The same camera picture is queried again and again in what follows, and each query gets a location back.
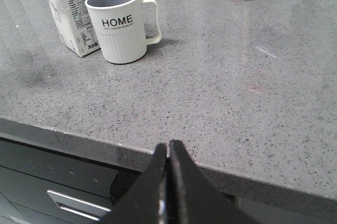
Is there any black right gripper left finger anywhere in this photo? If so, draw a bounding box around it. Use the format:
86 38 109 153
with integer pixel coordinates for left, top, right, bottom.
99 143 167 223

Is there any white HOME cup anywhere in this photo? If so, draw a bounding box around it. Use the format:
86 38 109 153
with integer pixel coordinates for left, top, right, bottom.
85 0 162 64

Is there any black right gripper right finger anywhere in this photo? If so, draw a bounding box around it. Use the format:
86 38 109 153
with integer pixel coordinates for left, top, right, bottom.
170 140 258 223

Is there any silver drawer handle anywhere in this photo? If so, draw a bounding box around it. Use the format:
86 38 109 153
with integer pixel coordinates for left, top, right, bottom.
47 190 112 221

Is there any dark cabinet drawer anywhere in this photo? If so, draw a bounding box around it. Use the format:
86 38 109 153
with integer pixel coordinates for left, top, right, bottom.
1 138 140 223

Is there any white blue milk carton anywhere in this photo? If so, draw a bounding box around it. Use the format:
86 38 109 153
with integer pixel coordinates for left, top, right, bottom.
47 0 100 57

